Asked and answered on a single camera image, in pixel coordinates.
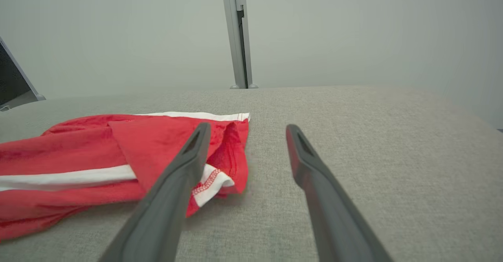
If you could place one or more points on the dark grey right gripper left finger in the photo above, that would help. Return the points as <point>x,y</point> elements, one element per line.
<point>165,207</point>

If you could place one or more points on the grey partition post with slot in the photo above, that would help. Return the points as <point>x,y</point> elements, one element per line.
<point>235,38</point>

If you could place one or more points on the red shorts with white stripe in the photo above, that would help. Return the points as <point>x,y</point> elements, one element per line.
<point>78,152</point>

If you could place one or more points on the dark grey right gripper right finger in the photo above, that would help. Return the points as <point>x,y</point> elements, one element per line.
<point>330,215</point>

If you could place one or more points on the dark monitor with grey frame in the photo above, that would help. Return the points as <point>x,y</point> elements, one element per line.
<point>23,75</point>

